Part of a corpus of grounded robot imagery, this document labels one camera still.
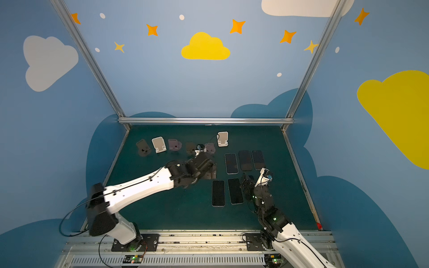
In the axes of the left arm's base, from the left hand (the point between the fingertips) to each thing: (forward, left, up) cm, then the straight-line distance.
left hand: (211, 168), depth 78 cm
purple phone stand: (+27, +25, -15) cm, 39 cm away
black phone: (-4, -4, -20) cm, 20 cm away
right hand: (-1, -20, -4) cm, 21 cm away
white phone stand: (+26, +34, -14) cm, 45 cm away
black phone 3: (-6, -1, +6) cm, 9 cm away
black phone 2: (-2, -14, -20) cm, 25 cm away
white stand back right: (+31, -7, -14) cm, 35 cm away
